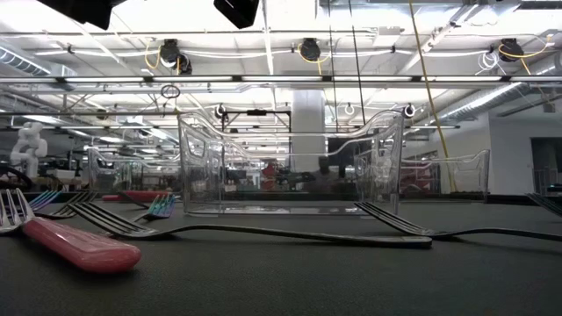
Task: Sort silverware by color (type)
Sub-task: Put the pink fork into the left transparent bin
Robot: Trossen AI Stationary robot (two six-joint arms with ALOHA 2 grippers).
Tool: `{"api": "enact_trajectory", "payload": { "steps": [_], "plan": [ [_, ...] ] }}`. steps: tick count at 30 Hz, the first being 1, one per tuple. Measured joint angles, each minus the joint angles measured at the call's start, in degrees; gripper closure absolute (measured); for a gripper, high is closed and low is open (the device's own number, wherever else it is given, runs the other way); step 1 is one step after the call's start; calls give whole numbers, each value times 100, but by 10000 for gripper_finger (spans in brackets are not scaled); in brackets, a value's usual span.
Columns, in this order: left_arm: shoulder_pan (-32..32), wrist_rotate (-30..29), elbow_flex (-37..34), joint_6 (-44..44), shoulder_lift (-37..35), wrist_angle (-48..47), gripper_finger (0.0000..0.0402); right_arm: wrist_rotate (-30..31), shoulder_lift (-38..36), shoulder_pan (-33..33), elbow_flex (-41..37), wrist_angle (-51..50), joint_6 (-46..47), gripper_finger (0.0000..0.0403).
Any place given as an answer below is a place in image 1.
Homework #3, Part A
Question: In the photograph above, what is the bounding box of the person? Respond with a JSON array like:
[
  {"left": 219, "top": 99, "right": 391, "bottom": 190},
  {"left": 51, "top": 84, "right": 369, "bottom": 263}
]
[
  {"left": 262, "top": 161, "right": 280, "bottom": 190},
  {"left": 314, "top": 155, "right": 342, "bottom": 194}
]

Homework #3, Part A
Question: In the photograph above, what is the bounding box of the black hanging cable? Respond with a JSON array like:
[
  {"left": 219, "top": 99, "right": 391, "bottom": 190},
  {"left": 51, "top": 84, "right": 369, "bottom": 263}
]
[{"left": 327, "top": 0, "right": 340, "bottom": 133}]

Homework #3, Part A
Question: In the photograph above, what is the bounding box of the white humanoid robot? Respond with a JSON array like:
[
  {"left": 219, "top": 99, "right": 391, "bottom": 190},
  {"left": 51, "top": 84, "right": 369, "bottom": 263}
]
[{"left": 9, "top": 121, "right": 48, "bottom": 179}]

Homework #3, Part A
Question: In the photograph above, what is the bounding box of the black ceiling cable reel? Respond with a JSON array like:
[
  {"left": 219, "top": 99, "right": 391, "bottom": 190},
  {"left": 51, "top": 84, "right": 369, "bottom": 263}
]
[
  {"left": 298, "top": 38, "right": 322, "bottom": 62},
  {"left": 498, "top": 38, "right": 524, "bottom": 62},
  {"left": 158, "top": 38, "right": 193, "bottom": 75}
]

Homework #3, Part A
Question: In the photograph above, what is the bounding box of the yellow cable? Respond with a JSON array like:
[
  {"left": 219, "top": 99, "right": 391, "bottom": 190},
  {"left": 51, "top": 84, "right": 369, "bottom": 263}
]
[{"left": 407, "top": 0, "right": 458, "bottom": 194}]

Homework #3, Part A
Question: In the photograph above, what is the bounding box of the white building column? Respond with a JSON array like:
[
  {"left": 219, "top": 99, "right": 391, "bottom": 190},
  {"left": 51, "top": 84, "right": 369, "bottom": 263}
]
[{"left": 292, "top": 90, "right": 327, "bottom": 175}]

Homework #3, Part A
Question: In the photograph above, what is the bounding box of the clear plastic bin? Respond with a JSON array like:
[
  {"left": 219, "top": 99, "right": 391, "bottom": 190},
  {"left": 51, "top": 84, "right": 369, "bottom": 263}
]
[
  {"left": 401, "top": 148, "right": 492, "bottom": 198},
  {"left": 177, "top": 110, "right": 405, "bottom": 217},
  {"left": 86, "top": 147, "right": 182, "bottom": 197}
]

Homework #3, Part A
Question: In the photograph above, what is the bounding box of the black table mat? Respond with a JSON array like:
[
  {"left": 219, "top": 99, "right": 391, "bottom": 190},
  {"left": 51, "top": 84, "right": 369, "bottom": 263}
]
[{"left": 0, "top": 192, "right": 562, "bottom": 316}]

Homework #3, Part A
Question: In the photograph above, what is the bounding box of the black metal fork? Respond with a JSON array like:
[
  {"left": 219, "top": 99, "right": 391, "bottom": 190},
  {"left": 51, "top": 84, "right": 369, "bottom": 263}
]
[
  {"left": 354, "top": 200, "right": 562, "bottom": 243},
  {"left": 34, "top": 190, "right": 100, "bottom": 220},
  {"left": 68, "top": 201, "right": 435, "bottom": 250}
]

